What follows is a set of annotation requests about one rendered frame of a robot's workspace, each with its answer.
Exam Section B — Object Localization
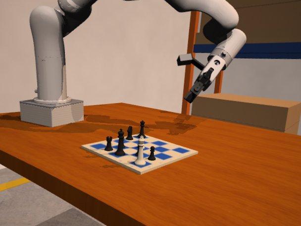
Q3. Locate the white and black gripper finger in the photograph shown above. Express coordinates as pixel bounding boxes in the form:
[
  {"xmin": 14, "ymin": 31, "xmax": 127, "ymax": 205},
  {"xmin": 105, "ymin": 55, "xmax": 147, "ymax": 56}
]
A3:
[
  {"xmin": 190, "ymin": 68, "xmax": 213, "ymax": 96},
  {"xmin": 184, "ymin": 91, "xmax": 196, "ymax": 104}
]

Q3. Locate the blue and cream chessboard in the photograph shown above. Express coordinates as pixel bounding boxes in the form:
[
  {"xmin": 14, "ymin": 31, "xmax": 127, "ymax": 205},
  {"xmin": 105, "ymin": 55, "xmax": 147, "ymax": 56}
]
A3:
[{"xmin": 81, "ymin": 134, "xmax": 198, "ymax": 174}]

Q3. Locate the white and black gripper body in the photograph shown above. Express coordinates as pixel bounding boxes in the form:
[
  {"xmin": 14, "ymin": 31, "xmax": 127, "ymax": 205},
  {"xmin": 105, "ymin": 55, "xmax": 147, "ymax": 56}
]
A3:
[{"xmin": 194, "ymin": 54, "xmax": 227, "ymax": 91}]

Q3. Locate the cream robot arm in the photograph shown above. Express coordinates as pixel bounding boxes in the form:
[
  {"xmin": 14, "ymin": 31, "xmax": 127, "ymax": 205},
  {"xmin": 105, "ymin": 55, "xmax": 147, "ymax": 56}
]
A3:
[{"xmin": 30, "ymin": 0, "xmax": 247, "ymax": 104}]

